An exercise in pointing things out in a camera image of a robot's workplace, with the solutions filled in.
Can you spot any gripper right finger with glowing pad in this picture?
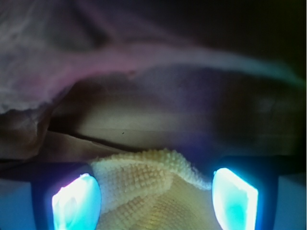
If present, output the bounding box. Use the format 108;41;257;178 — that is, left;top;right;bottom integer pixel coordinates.
212;157;279;230

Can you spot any crumpled brown paper bag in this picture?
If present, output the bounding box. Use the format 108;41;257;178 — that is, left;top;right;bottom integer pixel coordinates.
0;0;307;168

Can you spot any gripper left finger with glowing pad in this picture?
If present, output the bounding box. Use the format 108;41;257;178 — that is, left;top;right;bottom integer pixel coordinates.
32;163;102;230

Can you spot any yellow microfibre cloth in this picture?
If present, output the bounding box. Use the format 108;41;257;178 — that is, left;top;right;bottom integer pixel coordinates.
91;149;220;230

